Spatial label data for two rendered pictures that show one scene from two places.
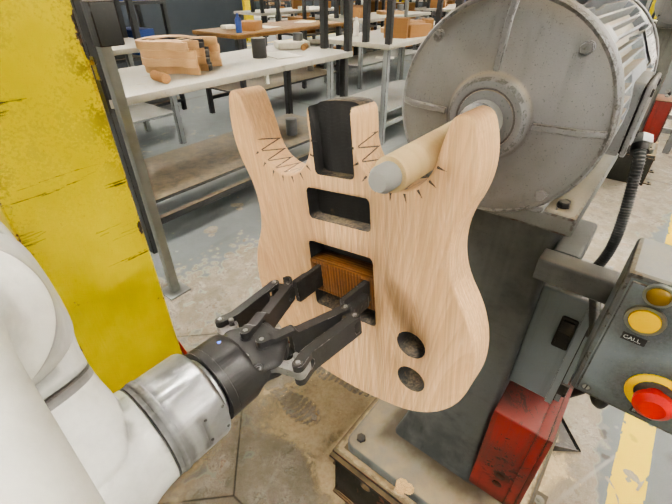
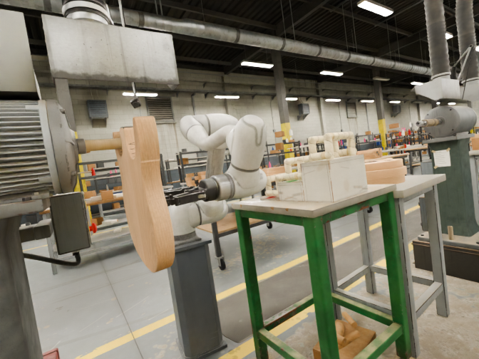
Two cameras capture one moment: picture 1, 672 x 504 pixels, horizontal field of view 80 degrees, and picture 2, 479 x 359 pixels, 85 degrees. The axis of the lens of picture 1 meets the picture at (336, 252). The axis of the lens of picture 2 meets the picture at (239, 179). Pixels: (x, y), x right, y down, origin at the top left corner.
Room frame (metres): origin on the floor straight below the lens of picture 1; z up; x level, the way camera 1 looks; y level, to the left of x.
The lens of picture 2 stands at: (1.04, 0.48, 1.13)
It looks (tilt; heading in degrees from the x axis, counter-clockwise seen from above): 3 degrees down; 198
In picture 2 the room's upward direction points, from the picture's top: 8 degrees counter-clockwise
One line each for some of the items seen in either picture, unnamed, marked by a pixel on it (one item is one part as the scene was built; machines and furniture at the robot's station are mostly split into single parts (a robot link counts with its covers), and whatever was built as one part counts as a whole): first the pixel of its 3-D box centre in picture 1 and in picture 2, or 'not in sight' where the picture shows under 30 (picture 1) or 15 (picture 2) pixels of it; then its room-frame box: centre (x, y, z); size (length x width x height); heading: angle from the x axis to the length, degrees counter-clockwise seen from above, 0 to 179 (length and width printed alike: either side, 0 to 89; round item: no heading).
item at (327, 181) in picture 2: not in sight; (334, 177); (-0.20, 0.52, 1.02); 0.27 x 0.15 x 0.17; 145
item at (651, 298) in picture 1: (658, 297); not in sight; (0.33, -0.34, 1.11); 0.03 x 0.01 x 0.03; 51
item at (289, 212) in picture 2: not in sight; (318, 263); (-0.36, 0.39, 0.55); 0.62 x 0.58 x 0.76; 141
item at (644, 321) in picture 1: (645, 319); not in sight; (0.33, -0.35, 1.07); 0.03 x 0.01 x 0.03; 51
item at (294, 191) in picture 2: not in sight; (308, 186); (-0.29, 0.40, 0.98); 0.27 x 0.16 x 0.09; 145
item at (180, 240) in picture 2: not in sight; (181, 237); (-0.40, -0.44, 0.73); 0.22 x 0.18 x 0.06; 134
